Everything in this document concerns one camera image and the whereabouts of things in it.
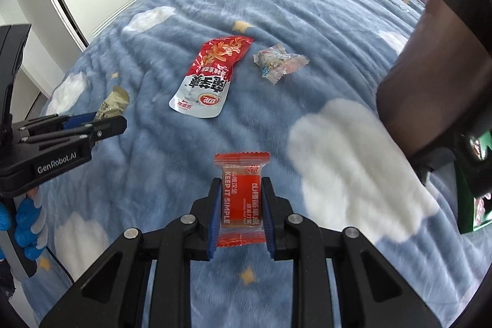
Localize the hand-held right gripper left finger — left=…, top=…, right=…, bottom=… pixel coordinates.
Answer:
left=40, top=176, right=224, bottom=328

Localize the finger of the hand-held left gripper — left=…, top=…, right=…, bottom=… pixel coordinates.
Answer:
left=11, top=113, right=97, bottom=131
left=19, top=115, right=128, bottom=150

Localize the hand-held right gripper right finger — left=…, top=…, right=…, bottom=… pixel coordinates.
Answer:
left=261, top=176, right=442, bottom=328

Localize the small green candy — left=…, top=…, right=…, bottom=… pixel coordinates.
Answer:
left=94, top=86, right=130, bottom=121

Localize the small red snack packet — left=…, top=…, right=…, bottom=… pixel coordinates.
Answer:
left=214, top=152, right=271, bottom=248

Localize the red and white snack pouch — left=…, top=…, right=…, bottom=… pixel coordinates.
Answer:
left=168, top=36, right=255, bottom=120

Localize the clear candy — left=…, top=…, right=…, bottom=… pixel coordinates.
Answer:
left=252, top=42, right=310, bottom=85

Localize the green tray box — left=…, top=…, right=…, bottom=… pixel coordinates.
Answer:
left=454, top=132, right=492, bottom=234

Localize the person's left hand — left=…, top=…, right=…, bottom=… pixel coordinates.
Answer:
left=0, top=188, right=49, bottom=261

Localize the brown and black cylindrical container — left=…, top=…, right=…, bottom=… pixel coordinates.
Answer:
left=376, top=0, right=492, bottom=198

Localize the black cable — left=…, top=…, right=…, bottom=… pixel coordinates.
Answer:
left=47, top=254, right=77, bottom=283

